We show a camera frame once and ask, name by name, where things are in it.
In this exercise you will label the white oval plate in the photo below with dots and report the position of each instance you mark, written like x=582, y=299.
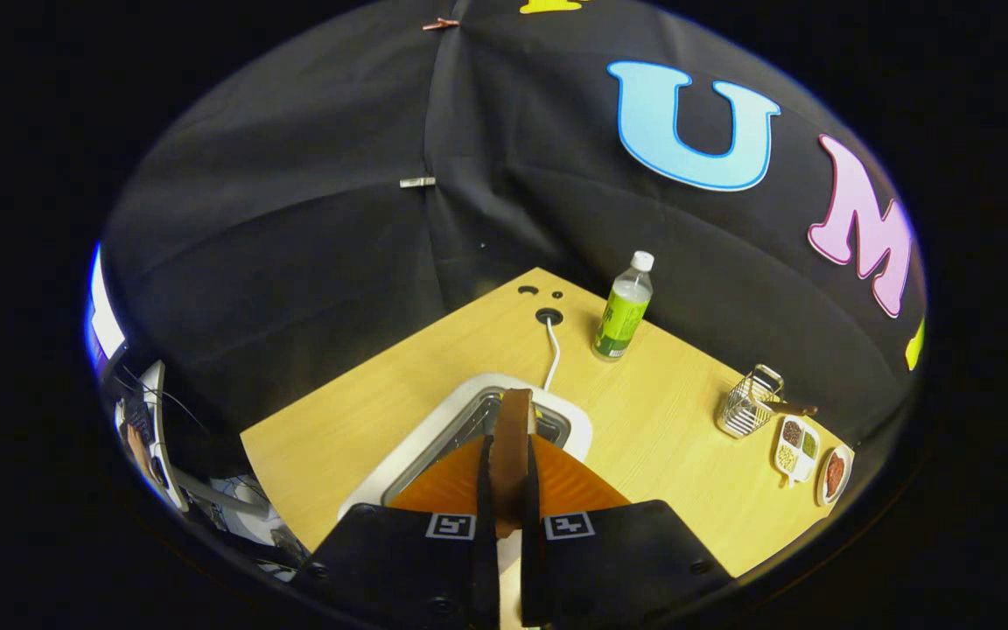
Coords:
x=849, y=462

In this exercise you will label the metal cloth clip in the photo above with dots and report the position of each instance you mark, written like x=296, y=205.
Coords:
x=416, y=182

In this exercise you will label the dark brown beans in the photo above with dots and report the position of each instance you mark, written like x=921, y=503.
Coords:
x=792, y=432

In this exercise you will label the black backdrop cloth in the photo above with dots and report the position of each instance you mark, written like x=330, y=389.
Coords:
x=294, y=219

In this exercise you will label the green beans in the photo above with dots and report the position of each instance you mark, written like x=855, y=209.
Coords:
x=809, y=444

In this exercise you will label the white toaster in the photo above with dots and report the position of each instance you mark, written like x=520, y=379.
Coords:
x=408, y=446

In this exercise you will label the pale yellow beans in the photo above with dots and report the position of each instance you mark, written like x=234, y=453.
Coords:
x=786, y=457

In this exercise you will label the toasted bread slice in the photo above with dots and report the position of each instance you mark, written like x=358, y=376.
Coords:
x=511, y=455

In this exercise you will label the white divided dish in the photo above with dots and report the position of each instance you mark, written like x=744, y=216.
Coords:
x=804, y=468

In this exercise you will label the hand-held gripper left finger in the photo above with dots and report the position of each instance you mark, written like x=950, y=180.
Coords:
x=485, y=490

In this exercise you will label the red meat strip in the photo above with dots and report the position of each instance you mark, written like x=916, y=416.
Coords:
x=835, y=474

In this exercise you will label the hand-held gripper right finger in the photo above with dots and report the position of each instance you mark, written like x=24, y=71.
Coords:
x=530, y=490

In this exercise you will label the green drink bottle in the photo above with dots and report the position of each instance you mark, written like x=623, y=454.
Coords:
x=622, y=315

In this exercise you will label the pink cloth clip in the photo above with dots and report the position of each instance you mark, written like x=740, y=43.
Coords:
x=440, y=24

